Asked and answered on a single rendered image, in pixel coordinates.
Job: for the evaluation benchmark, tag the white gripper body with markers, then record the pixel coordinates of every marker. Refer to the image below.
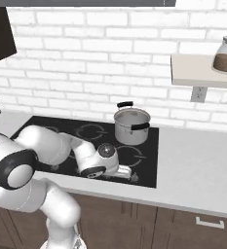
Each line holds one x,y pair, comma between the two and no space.
124,171

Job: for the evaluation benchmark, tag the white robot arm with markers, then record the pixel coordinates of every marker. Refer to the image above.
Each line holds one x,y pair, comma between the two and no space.
46,146

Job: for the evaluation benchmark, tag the small hob knob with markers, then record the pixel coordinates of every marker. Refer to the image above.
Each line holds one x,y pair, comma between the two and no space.
55,167
134,177

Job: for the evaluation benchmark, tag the black glass hob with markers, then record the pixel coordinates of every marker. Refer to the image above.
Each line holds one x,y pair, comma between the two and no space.
95,131

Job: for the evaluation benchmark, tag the brown cupboard door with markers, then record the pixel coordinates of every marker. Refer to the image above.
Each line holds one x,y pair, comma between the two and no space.
111,223
17,230

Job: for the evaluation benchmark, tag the brown drawer front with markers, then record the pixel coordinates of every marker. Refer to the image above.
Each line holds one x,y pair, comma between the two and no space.
189,233

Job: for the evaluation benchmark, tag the grey range hood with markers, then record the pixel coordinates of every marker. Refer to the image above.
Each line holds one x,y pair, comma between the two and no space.
79,2

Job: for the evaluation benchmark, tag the grey wall socket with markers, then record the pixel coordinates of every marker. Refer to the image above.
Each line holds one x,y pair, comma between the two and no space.
198,94

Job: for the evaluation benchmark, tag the pale wall shelf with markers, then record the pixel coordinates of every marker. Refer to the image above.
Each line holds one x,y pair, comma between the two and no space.
193,71

